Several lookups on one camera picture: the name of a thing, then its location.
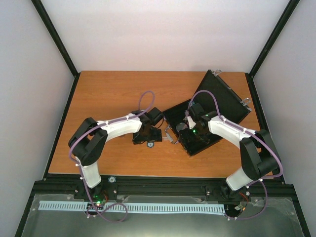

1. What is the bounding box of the black aluminium frame rail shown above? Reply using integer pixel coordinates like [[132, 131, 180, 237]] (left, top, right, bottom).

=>
[[30, 178, 297, 203]]

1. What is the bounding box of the black poker set case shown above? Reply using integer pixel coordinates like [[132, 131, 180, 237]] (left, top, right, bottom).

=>
[[163, 70, 251, 156]]

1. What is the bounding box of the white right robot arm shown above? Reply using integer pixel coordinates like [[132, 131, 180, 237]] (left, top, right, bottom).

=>
[[185, 103, 283, 191]]

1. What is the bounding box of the white perforated cable strip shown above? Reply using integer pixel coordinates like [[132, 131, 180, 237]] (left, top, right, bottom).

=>
[[38, 200, 225, 215]]

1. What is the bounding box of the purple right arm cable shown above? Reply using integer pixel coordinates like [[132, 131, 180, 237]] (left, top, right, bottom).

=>
[[189, 90, 284, 220]]

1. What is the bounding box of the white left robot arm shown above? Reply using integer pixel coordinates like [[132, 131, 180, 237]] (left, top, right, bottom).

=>
[[68, 107, 163, 199]]

